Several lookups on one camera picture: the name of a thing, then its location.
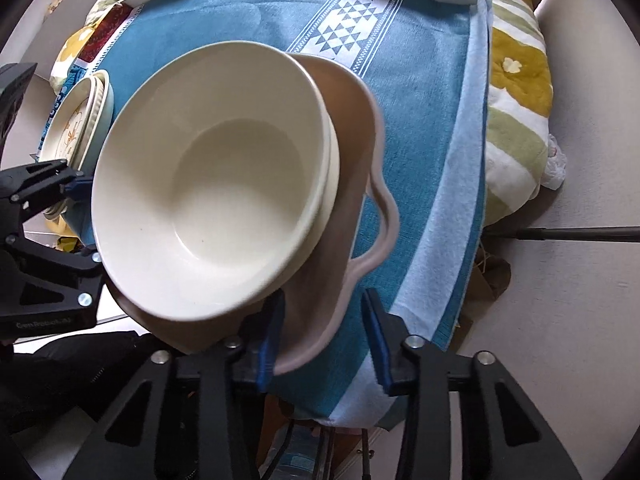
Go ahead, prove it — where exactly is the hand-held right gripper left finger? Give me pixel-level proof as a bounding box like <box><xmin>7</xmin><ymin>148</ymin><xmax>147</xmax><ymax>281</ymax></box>
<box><xmin>62</xmin><ymin>290</ymin><xmax>287</xmax><ymax>480</ymax></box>

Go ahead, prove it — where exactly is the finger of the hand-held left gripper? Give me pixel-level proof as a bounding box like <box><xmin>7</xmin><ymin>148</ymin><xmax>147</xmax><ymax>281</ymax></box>
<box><xmin>0</xmin><ymin>159</ymin><xmax>95</xmax><ymax>221</ymax></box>
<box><xmin>0</xmin><ymin>232</ymin><xmax>106</xmax><ymax>311</ymax></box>

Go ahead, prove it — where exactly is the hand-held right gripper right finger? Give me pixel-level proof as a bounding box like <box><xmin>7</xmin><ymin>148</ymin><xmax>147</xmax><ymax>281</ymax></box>
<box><xmin>361</xmin><ymin>287</ymin><xmax>583</xmax><ymax>480</ymax></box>

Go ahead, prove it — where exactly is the plain cream bowl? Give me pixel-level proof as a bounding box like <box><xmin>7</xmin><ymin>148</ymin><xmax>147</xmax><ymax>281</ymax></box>
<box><xmin>91</xmin><ymin>40</ymin><xmax>335</xmax><ymax>322</ymax></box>

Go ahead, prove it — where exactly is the pink bowl with handles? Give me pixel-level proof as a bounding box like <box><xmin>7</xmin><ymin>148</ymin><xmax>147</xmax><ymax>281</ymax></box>
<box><xmin>112</xmin><ymin>52</ymin><xmax>401</xmax><ymax>378</ymax></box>

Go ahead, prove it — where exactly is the colourful yellow bag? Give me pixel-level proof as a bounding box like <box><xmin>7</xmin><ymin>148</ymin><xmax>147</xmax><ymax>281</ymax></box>
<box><xmin>52</xmin><ymin>220</ymin><xmax>96</xmax><ymax>253</ymax></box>

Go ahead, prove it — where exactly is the blue leaf print cloth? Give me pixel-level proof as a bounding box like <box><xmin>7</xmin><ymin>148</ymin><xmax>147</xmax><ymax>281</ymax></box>
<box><xmin>37</xmin><ymin>87</ymin><xmax>68</xmax><ymax>161</ymax></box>

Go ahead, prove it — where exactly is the clear water bottle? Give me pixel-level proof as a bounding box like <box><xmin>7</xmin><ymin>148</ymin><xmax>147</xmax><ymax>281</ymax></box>
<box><xmin>272</xmin><ymin>420</ymin><xmax>331</xmax><ymax>480</ymax></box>

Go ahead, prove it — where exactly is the brown paper bag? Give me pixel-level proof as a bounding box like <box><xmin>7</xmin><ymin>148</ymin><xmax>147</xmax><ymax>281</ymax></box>
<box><xmin>460</xmin><ymin>240</ymin><xmax>512</xmax><ymax>331</ymax></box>

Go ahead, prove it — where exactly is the light blue cloth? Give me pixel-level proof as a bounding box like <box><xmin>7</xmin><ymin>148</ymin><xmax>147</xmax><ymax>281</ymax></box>
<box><xmin>330</xmin><ymin>0</ymin><xmax>497</xmax><ymax>428</ymax></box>

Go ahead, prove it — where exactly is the black pole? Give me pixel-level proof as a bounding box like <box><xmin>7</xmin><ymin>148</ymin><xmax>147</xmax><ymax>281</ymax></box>
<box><xmin>482</xmin><ymin>226</ymin><xmax>640</xmax><ymax>243</ymax></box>

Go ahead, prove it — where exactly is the blue patterned tablecloth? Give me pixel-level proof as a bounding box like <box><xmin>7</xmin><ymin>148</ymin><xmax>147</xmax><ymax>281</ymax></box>
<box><xmin>65</xmin><ymin>0</ymin><xmax>488</xmax><ymax>426</ymax></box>

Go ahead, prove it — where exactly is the white crumpled bag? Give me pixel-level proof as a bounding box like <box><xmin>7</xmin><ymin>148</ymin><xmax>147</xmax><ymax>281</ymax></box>
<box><xmin>545</xmin><ymin>132</ymin><xmax>569</xmax><ymax>191</ymax></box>

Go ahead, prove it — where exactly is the floral quilt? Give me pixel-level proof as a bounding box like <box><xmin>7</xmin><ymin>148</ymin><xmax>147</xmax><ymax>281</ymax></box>
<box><xmin>50</xmin><ymin>0</ymin><xmax>553</xmax><ymax>223</ymax></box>

